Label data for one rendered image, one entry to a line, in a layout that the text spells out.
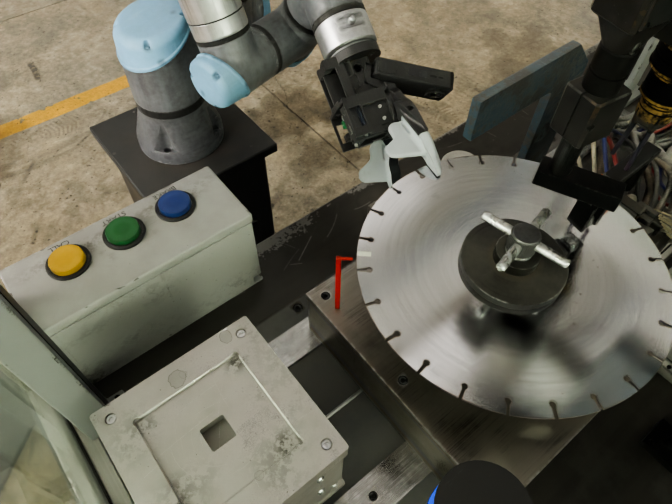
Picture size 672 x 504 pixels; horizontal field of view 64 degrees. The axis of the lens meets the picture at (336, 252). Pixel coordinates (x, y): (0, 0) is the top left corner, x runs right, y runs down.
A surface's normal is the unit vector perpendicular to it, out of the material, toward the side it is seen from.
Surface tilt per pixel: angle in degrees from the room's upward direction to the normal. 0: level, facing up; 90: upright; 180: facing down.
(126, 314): 90
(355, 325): 0
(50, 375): 90
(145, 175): 0
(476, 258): 5
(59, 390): 90
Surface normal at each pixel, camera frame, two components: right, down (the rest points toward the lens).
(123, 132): 0.01, -0.58
